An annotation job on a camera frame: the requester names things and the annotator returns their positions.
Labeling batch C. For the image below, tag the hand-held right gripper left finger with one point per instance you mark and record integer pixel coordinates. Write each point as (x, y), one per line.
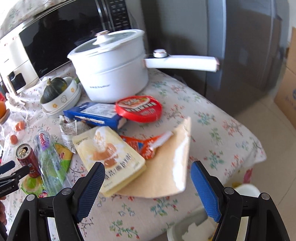
(90, 191)

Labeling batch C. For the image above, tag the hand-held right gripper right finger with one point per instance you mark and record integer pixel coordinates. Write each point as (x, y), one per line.
(205, 191)

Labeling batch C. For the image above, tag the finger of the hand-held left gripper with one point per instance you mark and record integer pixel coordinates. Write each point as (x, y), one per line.
(7, 167)
(22, 172)

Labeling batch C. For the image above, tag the red drink can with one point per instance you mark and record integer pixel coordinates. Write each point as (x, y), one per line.
(29, 162)

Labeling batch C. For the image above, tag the white trash bin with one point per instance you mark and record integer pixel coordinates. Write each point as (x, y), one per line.
(247, 190)

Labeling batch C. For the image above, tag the cream snack packet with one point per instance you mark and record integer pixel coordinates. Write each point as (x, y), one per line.
(104, 148)

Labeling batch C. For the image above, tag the white printed paper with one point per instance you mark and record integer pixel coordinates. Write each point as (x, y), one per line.
(69, 132)

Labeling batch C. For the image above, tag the red round container lid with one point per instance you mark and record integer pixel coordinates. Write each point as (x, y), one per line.
(138, 109)

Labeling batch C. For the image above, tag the clear plastic bottle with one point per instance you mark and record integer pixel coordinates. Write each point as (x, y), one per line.
(49, 166)

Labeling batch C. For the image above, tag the small orange fruit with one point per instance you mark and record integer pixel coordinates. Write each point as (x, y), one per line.
(13, 139)
(19, 125)

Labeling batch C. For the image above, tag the green yellow wrapper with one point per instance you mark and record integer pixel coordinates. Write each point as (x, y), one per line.
(64, 155)

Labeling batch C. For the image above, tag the wooden bowl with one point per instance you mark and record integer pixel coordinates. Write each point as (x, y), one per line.
(4, 119)

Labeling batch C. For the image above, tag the large orange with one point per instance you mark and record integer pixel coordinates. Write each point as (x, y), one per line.
(1, 109)

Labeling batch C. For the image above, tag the orange snack wrapper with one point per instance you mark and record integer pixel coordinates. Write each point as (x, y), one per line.
(148, 146)

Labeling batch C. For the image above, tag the cream plate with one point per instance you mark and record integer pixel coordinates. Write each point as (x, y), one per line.
(75, 97)
(69, 111)

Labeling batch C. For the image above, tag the blue cardboard box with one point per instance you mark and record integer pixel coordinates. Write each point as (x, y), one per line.
(92, 113)

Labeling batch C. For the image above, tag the cream flower-print bowl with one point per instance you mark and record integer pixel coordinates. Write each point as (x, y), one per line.
(62, 100)

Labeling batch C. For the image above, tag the dark green squash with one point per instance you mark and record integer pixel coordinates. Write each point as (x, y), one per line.
(54, 89)

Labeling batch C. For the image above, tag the white electric pot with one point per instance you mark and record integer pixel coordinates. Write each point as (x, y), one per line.
(115, 76)

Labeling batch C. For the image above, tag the black microwave oven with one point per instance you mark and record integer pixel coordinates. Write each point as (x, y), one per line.
(69, 34)

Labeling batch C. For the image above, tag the glass pot lid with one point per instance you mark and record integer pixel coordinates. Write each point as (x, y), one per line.
(101, 42)

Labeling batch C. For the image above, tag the grey refrigerator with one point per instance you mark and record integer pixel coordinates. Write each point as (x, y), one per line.
(208, 34)

